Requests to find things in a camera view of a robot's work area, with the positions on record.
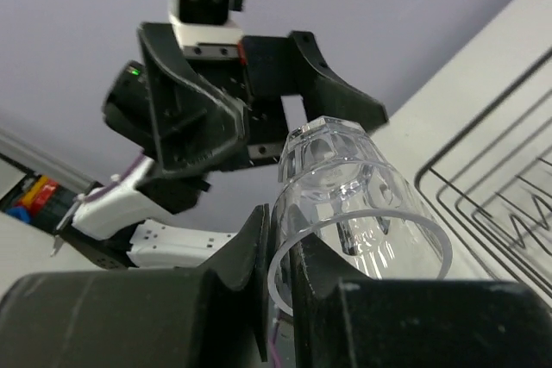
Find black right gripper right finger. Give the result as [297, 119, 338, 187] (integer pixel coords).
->
[285, 206, 551, 367]

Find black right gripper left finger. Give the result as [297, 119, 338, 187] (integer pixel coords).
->
[1, 205, 270, 367]

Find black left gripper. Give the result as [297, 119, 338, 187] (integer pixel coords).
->
[137, 22, 388, 178]

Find clear small glass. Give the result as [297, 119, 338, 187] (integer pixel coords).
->
[268, 116, 453, 315]

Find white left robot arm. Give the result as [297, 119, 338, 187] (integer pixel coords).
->
[55, 21, 388, 269]

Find coloured items in bin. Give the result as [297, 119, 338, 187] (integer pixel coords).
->
[1, 175, 60, 224]

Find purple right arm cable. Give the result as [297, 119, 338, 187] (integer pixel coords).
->
[267, 314, 287, 368]

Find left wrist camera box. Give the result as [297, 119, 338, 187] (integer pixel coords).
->
[168, 0, 245, 60]

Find dark wire dish rack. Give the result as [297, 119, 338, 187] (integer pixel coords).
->
[414, 50, 551, 297]

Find aluminium table edge rail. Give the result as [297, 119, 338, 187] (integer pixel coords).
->
[1, 128, 94, 193]

